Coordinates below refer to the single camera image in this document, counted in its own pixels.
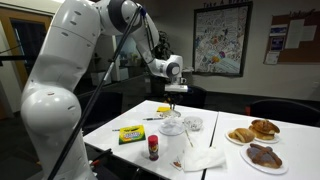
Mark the stacked brown buns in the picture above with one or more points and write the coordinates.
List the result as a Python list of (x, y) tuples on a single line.
[(265, 128)]

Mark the green white marker pen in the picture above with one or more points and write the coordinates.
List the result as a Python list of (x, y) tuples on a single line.
[(152, 118)]

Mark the golden bread roll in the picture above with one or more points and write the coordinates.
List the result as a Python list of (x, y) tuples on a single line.
[(242, 135)]

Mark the black orange bar clamp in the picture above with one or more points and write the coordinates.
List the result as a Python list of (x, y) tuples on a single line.
[(101, 156)]

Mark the thin yellow white stick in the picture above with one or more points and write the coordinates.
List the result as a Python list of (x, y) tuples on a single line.
[(189, 138)]

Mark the blue white pinned flyer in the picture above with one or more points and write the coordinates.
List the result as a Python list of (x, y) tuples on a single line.
[(278, 30)]

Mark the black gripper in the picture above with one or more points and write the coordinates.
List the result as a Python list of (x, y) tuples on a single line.
[(173, 97)]

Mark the large white plate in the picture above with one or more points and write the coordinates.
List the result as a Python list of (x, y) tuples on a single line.
[(263, 169)]

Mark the black framed colouring poster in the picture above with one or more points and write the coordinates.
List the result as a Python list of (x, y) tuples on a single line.
[(220, 40)]

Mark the large white pinned paper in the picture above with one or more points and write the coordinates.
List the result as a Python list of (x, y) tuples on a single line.
[(295, 33)]

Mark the yellow green marker box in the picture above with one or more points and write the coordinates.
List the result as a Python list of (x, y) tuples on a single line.
[(132, 134)]

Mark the small white pinned paper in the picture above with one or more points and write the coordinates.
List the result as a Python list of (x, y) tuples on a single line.
[(310, 32)]

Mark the crumpled white napkin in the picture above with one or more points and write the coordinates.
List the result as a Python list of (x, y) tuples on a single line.
[(201, 158)]

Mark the white box cabinet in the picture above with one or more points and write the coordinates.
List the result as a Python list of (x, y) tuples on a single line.
[(96, 79)]

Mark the black office chair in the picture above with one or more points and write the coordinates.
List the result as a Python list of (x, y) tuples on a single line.
[(106, 108), (196, 96), (286, 111)]

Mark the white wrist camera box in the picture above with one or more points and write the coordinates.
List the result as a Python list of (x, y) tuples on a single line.
[(176, 88)]

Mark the white round plate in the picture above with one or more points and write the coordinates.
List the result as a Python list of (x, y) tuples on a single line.
[(166, 133), (271, 141), (233, 140)]

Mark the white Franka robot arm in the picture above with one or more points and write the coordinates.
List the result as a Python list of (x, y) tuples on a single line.
[(56, 100)]

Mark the yellow sticky note pad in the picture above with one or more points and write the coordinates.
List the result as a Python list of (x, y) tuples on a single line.
[(162, 109)]

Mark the small white side table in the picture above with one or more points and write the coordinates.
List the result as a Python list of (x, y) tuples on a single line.
[(188, 70)]

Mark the red capped small bottle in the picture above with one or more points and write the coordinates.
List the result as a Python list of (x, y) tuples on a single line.
[(153, 148)]

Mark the chocolate topped bread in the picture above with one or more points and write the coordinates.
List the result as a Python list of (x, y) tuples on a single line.
[(265, 156)]

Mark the dark blue pinned flyer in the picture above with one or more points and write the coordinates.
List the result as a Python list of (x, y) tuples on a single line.
[(277, 43)]

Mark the small printed paper card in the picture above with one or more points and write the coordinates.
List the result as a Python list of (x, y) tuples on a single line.
[(160, 115)]

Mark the brown cork notice board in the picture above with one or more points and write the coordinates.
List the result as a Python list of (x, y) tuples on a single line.
[(300, 55)]

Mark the clear glass cup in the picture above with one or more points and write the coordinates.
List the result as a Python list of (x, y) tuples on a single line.
[(193, 124)]

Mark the small orange printed card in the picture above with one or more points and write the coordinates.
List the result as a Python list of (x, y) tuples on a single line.
[(176, 164)]

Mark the potted green plant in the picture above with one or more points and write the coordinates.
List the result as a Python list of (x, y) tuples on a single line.
[(163, 46)]

